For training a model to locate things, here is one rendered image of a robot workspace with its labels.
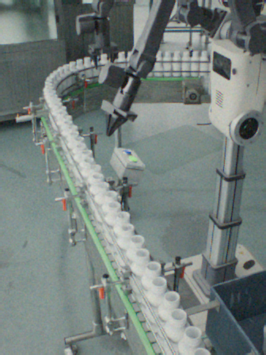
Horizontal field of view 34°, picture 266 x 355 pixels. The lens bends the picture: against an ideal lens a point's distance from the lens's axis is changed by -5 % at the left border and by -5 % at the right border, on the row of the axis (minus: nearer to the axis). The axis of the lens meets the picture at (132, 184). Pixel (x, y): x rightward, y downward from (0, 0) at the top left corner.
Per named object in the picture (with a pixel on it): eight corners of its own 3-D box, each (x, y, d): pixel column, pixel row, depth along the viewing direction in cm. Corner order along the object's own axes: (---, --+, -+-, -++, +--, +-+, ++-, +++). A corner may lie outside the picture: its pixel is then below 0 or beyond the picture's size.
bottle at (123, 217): (115, 252, 142) (113, 208, 134) (134, 252, 142) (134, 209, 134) (114, 265, 137) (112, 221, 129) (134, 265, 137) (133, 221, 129)
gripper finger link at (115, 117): (107, 139, 138) (119, 112, 135) (90, 128, 141) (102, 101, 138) (119, 139, 144) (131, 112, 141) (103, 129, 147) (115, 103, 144)
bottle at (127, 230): (116, 265, 137) (114, 222, 128) (136, 263, 138) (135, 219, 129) (119, 278, 132) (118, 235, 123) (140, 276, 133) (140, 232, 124)
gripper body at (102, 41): (89, 49, 175) (87, 31, 171) (112, 46, 177) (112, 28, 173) (93, 52, 169) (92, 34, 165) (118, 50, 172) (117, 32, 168)
